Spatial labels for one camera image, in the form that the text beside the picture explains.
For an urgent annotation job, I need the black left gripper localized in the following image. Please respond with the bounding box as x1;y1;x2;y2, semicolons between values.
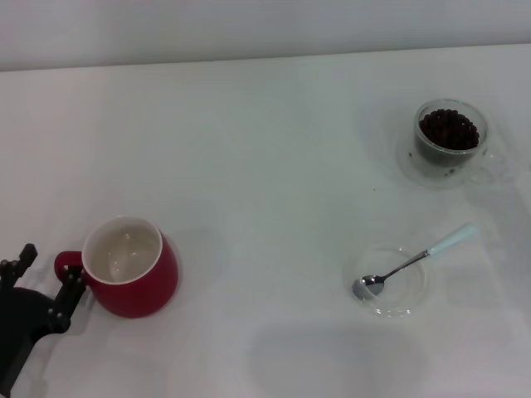
0;243;87;391

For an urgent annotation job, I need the red ceramic mug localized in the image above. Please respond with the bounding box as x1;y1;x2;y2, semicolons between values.
54;216;180;319

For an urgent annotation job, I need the blue handled metal spoon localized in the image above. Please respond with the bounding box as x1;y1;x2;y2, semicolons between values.
352;221;480;300

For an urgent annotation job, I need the coffee beans heap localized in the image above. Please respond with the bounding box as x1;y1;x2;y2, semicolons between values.
417;108;480;151

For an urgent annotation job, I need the small clear glass dish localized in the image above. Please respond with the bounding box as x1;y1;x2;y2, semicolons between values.
343;244;428;319

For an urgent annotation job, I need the clear glass saucer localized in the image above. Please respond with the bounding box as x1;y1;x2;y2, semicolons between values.
397;131;497;191

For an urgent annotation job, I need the glass cup with handle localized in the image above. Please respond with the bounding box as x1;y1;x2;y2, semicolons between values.
413;98;494;184

